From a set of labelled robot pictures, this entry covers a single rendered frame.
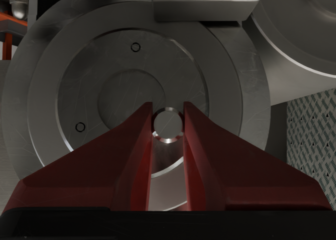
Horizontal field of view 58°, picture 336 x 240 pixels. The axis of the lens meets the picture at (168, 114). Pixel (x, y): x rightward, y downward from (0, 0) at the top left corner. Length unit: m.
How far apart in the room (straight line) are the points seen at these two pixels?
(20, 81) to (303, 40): 0.16
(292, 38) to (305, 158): 0.22
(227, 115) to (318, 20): 0.08
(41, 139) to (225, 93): 0.10
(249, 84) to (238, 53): 0.02
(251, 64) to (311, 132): 0.21
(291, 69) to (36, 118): 0.15
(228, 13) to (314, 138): 0.23
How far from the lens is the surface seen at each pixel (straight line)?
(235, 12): 0.16
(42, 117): 0.17
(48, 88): 0.17
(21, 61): 0.19
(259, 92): 0.17
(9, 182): 0.56
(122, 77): 0.15
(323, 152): 0.35
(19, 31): 3.21
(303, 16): 0.20
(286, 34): 0.19
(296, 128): 0.41
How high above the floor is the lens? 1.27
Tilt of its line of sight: 4 degrees down
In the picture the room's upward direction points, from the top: 180 degrees clockwise
